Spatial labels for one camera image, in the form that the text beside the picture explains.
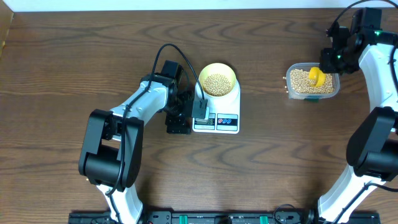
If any clear container of soybeans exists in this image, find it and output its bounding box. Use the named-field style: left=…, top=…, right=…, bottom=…
left=285, top=62, right=340, bottom=100

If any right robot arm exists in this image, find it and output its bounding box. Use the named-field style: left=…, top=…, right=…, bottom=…
left=308, top=7, right=397, bottom=223

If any yellow measuring scoop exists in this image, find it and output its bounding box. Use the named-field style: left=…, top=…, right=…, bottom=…
left=308, top=67, right=326, bottom=87

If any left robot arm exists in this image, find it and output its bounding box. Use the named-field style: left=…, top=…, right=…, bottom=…
left=78, top=60, right=193, bottom=223

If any white digital kitchen scale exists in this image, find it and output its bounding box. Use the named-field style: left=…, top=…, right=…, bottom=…
left=192, top=81, right=241, bottom=134

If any yellow plastic bowl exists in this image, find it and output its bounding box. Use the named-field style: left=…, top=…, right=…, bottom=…
left=198, top=63, right=237, bottom=96

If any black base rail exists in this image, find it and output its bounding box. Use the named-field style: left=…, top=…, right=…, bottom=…
left=67, top=210, right=381, bottom=224

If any left black cable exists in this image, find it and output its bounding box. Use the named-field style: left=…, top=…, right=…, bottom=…
left=104, top=43, right=206, bottom=224

